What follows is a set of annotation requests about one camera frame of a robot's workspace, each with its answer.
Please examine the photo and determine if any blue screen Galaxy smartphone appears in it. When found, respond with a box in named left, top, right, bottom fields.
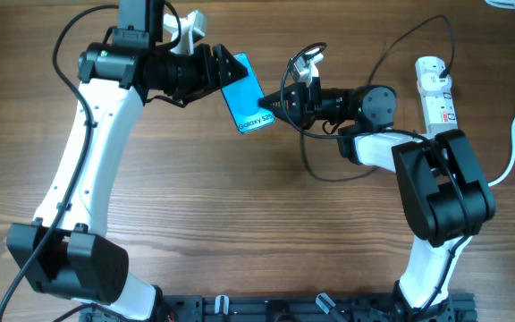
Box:
left=222, top=53, right=275, bottom=134

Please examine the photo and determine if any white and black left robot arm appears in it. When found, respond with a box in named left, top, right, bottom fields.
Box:
left=6, top=43, right=248, bottom=321

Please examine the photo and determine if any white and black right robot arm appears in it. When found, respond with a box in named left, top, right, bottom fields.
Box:
left=258, top=82, right=495, bottom=321

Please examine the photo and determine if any white USB charger plug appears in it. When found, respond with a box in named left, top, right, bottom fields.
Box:
left=418, top=72, right=452, bottom=97

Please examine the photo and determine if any white power strip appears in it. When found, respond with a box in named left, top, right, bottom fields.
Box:
left=415, top=56, right=458, bottom=133

